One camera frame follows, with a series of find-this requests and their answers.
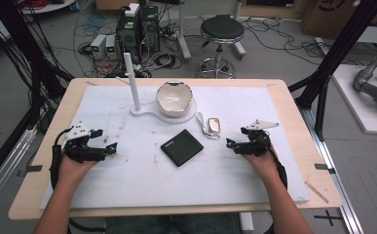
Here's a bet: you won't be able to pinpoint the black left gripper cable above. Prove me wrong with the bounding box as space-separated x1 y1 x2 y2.
49 127 74 191

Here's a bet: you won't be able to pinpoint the white box on computer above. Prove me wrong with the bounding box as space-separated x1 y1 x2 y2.
124 2 140 18

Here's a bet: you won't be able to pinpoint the person's right hand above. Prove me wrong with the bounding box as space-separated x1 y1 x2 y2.
241 147 283 191

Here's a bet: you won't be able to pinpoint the brown cardboard box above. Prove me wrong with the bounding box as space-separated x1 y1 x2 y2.
300 0 360 41

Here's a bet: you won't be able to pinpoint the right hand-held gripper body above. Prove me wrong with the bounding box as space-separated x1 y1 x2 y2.
234 119 281 157

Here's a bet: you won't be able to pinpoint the black tape piece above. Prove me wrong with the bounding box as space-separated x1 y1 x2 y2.
16 165 44 178
314 163 337 175

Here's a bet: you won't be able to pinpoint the silver key fob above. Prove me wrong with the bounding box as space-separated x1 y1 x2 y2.
207 117 222 136

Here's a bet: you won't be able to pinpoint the white table leg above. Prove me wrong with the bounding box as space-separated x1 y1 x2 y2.
175 0 193 62

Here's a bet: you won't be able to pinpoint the grey bench power supply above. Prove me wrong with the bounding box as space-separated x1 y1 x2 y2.
104 33 119 60
90 33 108 60

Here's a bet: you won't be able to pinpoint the black frame post with cables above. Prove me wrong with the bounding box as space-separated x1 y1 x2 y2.
0 0 75 193

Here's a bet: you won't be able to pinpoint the person's jeans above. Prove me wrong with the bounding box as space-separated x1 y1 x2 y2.
105 213 243 234

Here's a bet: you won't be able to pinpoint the white floor platform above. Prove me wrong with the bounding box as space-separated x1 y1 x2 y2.
331 63 377 136

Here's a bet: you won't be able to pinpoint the black round stool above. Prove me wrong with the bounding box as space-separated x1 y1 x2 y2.
198 14 246 80

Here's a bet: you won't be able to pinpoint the black square wallet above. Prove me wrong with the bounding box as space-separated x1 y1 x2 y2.
160 129 205 168

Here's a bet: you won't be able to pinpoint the black tape cross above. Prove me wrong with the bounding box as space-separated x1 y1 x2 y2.
313 209 343 227

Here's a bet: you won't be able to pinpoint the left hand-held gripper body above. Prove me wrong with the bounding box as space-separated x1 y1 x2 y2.
60 121 110 164

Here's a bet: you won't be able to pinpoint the person's left hand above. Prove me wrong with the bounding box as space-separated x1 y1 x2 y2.
57 153 100 193

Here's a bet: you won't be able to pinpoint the silver key chain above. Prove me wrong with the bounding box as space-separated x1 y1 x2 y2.
195 111 221 140

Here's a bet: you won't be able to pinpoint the black floor cables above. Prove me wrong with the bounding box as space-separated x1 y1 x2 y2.
241 16 365 67

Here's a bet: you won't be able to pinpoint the white shell-shaped bowl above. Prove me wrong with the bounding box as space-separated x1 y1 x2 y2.
155 81 194 118

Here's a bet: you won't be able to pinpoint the aluminium floor rail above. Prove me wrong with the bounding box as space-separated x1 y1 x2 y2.
0 127 38 218
297 105 365 234

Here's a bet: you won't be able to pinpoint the black computer tower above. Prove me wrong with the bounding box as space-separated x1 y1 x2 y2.
115 12 142 65
139 4 161 55

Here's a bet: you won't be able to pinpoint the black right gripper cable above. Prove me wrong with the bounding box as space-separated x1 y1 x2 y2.
263 130 289 191

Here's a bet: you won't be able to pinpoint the white stand with pole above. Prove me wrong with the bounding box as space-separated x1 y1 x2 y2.
116 52 198 125

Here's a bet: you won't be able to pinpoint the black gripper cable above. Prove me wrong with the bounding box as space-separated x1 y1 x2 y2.
263 130 289 191
49 127 74 191

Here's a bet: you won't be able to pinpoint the white table mat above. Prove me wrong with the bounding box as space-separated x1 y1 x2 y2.
40 85 310 210

